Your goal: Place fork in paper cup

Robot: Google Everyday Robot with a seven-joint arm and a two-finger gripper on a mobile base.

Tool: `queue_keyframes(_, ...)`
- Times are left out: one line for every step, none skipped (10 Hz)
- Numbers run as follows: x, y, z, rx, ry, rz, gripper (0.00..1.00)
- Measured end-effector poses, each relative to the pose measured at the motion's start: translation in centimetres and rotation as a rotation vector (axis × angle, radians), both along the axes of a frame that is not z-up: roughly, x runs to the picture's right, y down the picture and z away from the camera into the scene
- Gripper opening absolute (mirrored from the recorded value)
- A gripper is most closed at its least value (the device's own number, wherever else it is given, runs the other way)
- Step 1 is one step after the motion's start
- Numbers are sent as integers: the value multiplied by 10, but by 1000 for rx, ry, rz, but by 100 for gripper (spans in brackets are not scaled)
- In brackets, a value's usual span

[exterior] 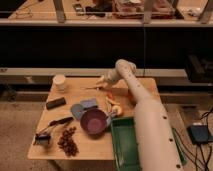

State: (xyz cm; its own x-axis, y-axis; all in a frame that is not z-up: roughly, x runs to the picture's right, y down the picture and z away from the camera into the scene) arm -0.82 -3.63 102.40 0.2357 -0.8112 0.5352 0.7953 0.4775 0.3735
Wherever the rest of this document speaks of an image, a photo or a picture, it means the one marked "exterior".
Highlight metal fork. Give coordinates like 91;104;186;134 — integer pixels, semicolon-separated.
80;87;100;90

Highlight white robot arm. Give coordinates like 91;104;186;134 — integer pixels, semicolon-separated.
98;59;183;171

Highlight white paper cup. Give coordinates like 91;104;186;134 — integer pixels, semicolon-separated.
53;74;67;91

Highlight red bowl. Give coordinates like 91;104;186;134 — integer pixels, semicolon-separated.
127;90;136;106

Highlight grey blue round lid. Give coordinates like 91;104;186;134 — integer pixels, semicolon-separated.
70;104;85;120

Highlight purple bowl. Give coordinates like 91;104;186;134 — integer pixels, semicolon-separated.
80;109;107;135

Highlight black rectangular block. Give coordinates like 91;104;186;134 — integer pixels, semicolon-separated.
46;97;66;110

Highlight wooden table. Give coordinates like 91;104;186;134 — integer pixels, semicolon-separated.
27;77;165;161

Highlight green plastic tray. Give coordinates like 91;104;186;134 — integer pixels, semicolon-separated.
111;117;184;171

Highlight bunch of dark grapes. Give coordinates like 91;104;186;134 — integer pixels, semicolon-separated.
58;127;79;156

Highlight small dark brush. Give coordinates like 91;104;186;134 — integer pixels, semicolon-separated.
34;133;51;145

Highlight black foot pedal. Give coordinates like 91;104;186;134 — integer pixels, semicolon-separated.
187;125;213;144

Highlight black cables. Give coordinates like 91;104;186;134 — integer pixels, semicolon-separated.
173;106;213;171

